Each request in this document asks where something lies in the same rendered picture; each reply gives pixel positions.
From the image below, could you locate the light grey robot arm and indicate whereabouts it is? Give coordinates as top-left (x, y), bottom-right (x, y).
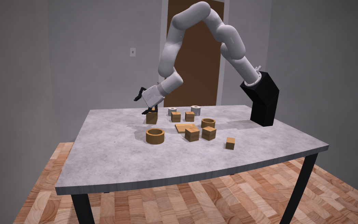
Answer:
top-left (157, 1), bottom-right (262, 96)

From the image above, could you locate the light wooden square board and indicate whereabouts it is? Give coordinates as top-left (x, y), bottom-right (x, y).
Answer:
top-left (175, 124), bottom-right (198, 134)

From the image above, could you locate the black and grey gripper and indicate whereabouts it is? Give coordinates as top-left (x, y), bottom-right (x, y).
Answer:
top-left (134, 85), bottom-right (165, 115)

